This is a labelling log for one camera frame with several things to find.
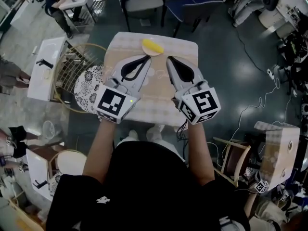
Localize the black cable bundle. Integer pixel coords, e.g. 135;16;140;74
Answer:
177;119;191;154

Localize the beige round plate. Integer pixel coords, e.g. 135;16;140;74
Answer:
141;38;164;57

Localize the person's black shirt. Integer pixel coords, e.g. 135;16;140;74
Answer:
45;141;251;231

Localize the grey padded chair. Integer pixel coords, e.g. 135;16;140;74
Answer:
119;0;164;32

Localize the yellow corn cob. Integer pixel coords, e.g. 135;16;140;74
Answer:
142;38;165;54

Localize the wooden chair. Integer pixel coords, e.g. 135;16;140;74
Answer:
213;136;252;187

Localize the beige checked tablecloth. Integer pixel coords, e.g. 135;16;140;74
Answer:
102;32;199;127

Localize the person's white shoe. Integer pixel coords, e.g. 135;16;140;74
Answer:
126;129;140;141

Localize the black-and-white floral seat cushion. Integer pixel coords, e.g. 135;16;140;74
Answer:
74;65;105;115

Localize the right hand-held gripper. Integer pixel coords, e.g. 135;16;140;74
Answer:
166;56;221;125

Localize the blue chair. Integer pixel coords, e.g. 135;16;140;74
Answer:
163;0;224;37

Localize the gold wire-back chair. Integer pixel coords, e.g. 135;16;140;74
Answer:
53;43;108;114
48;149;88;198

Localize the white sink counter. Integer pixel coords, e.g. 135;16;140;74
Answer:
26;148;54;202
27;37;69;102

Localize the person's left forearm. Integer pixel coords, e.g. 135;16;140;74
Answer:
82;118;121;185

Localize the white cable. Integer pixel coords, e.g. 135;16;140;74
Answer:
206;78;292;168

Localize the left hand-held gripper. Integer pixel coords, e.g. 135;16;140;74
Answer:
94;55;153;124

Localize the black faucet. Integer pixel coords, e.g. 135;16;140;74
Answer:
36;58;54;69
32;179;48;190

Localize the person's right forearm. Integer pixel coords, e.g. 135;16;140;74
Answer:
186;122;216;186

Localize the white round machine base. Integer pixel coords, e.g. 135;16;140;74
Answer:
258;8;287;29

